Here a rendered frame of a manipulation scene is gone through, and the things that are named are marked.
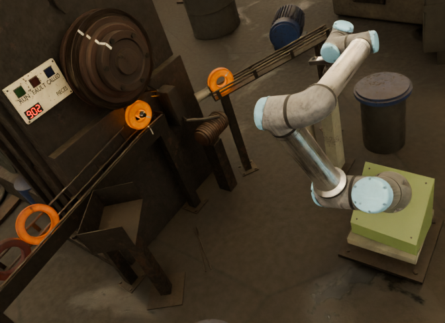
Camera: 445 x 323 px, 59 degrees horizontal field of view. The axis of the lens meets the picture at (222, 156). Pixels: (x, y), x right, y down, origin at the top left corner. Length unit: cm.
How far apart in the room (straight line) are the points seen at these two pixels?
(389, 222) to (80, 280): 179
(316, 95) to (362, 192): 57
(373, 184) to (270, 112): 59
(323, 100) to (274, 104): 16
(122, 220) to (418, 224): 132
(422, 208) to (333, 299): 59
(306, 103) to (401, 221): 88
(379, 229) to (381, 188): 35
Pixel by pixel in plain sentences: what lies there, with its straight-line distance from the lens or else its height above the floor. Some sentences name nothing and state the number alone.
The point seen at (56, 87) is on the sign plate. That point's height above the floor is 112.
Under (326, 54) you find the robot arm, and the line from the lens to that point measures 183.
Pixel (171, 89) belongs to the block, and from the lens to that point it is 226.
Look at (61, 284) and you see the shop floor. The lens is 273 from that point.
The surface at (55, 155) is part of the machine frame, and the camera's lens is 203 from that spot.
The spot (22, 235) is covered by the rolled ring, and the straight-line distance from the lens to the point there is 200.
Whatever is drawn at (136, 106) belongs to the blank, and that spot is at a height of 84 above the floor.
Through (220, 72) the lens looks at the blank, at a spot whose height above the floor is 76.
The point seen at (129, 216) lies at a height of 60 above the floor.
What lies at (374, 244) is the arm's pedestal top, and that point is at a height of 12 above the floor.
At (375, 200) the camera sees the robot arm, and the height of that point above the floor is 52.
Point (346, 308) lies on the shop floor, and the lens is 204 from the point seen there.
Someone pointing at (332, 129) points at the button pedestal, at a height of 35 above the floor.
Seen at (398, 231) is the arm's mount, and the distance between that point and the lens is 199.
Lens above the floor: 180
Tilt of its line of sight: 38 degrees down
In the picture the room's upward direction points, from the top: 20 degrees counter-clockwise
